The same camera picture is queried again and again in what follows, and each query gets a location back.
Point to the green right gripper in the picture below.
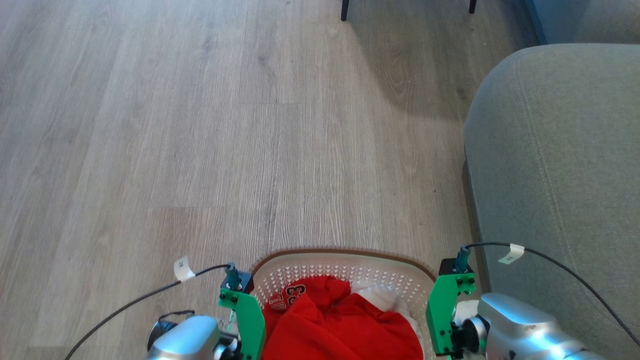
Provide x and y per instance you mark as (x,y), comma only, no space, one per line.
(440,310)

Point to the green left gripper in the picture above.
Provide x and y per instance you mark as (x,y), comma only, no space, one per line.
(251,320)

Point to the white perforated laundry basket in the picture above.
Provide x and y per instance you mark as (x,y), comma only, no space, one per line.
(345,265)

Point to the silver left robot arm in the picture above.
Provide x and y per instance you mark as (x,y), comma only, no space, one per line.
(192,340)

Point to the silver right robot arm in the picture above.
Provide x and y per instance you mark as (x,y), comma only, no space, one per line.
(520,325)

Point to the white garment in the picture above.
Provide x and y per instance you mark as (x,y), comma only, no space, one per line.
(380,295)

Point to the red garment with print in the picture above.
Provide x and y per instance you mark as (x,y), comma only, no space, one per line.
(330,325)

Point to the grey fabric sofa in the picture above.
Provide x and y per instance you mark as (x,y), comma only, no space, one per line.
(555,165)

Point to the black furniture leg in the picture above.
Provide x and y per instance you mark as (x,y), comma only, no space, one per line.
(344,9)
(472,5)

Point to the blue-grey upholstered furniture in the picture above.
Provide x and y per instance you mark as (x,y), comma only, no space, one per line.
(585,17)

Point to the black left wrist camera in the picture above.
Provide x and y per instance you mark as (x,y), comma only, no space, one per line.
(241,281)

